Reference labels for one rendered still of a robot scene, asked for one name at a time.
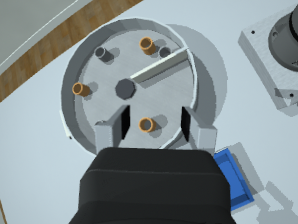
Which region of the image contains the blue crate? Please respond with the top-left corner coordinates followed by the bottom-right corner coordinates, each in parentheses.
top-left (214, 147), bottom-right (255, 211)

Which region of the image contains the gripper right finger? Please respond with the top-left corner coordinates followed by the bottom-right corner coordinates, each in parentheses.
top-left (181, 106), bottom-right (218, 158)

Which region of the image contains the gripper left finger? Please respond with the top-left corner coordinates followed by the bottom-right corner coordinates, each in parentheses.
top-left (95, 105), bottom-right (130, 154)

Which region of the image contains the bronze bushing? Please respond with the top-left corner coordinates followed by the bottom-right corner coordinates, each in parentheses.
top-left (73, 82), bottom-right (90, 97)
top-left (139, 117), bottom-right (156, 132)
top-left (139, 37), bottom-right (156, 55)

